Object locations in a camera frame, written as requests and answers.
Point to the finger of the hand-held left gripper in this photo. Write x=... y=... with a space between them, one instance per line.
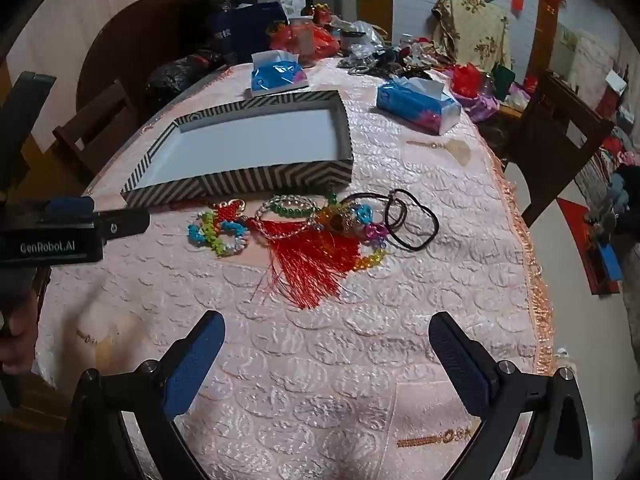
x=125 y=225
x=72 y=206

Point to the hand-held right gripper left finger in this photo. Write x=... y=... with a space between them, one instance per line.
x=192 y=370

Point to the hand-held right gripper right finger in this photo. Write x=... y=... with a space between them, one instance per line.
x=462 y=367

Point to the striped cardboard box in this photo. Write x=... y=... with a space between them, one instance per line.
x=240 y=180

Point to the red knot tassel ornament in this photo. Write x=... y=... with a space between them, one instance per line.
x=310 y=260

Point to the person's left hand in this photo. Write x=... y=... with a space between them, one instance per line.
x=20 y=325

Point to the wooden chair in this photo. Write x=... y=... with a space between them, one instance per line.
x=550 y=135
x=95 y=125

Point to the pink embossed tablecloth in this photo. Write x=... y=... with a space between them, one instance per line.
x=310 y=385

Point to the black plastic bag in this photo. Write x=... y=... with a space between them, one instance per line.
x=180 y=75

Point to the red floor mat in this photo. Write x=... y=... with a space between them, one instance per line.
x=585 y=250

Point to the round wooden board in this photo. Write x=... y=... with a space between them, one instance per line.
x=130 y=40

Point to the blue tissue pack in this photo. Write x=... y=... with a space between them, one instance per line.
x=277 y=75
x=415 y=105

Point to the dark blue bag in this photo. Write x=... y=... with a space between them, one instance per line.
x=245 y=30

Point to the red plastic bag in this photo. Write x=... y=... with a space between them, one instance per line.
x=305 y=40

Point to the pile of hair accessories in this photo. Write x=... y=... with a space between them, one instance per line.
x=385 y=60

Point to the floral cloth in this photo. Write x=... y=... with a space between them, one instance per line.
x=470 y=30

